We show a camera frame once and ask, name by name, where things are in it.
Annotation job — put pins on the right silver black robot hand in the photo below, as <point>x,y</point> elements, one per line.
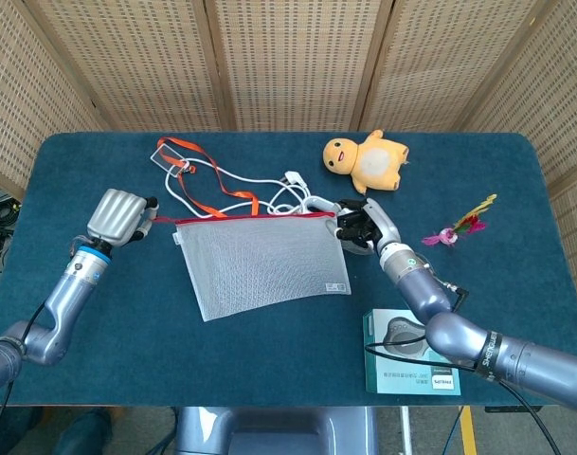
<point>383,227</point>

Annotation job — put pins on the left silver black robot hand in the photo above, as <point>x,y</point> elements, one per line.
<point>115,218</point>

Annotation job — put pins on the clear mesh zipper pouch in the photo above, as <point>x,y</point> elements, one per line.
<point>259,265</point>

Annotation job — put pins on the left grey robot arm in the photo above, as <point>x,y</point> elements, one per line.
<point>60,294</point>

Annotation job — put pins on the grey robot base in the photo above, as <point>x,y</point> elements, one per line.
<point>269,431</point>

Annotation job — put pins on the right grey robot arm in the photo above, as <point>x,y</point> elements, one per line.
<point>529,360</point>

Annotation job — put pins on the colourful feather shuttlecock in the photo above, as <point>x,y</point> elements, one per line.
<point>446,236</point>

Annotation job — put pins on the yellow plush toy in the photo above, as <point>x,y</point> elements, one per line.
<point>375,163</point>

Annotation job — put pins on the white handheld garment steamer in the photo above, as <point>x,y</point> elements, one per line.
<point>321,204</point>

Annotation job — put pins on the clear badge holder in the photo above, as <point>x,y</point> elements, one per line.
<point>168,160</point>

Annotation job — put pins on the teal speaker box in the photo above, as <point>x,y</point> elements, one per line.
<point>411,379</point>

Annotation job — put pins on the woven folding screen panel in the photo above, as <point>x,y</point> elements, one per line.
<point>293,61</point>
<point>439,61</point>
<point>13,95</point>
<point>127,61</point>
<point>563,95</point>

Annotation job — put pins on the dark blue table cloth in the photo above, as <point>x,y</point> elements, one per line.
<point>269,351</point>

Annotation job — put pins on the white table leg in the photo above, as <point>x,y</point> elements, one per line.
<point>406,431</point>

